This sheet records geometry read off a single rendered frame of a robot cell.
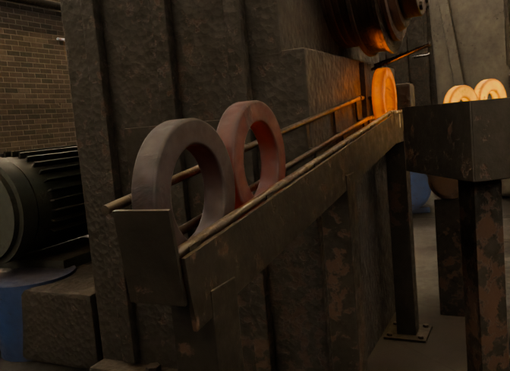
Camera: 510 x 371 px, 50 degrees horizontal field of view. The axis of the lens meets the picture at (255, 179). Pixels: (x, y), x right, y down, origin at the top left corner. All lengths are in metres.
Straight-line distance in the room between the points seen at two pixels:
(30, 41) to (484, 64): 6.52
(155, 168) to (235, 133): 0.19
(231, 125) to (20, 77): 7.94
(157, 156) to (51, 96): 8.39
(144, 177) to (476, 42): 3.91
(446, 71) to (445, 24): 0.34
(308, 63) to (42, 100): 7.74
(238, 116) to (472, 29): 3.71
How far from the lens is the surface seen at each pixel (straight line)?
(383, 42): 1.59
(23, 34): 8.83
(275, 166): 0.87
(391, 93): 1.74
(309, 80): 1.26
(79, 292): 1.79
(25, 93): 8.66
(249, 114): 0.79
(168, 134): 0.62
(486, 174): 1.00
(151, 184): 0.59
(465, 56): 4.40
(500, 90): 2.23
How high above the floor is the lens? 0.72
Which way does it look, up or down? 6 degrees down
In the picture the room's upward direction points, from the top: 5 degrees counter-clockwise
